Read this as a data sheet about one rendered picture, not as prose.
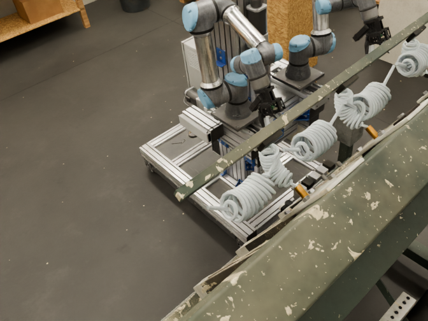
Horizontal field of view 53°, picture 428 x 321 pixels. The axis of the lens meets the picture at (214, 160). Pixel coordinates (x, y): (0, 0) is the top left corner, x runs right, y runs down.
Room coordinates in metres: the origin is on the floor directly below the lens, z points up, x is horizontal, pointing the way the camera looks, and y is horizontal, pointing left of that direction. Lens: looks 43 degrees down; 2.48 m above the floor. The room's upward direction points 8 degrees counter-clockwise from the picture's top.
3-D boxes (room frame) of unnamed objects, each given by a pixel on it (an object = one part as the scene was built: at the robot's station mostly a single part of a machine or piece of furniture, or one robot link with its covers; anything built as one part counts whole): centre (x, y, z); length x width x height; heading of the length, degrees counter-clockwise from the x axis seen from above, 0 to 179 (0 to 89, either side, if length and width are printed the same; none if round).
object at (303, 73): (2.18, -0.57, 1.09); 0.15 x 0.15 x 0.10
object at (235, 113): (1.90, -0.17, 1.09); 0.15 x 0.15 x 0.10
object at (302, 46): (2.18, -0.58, 1.20); 0.13 x 0.12 x 0.14; 100
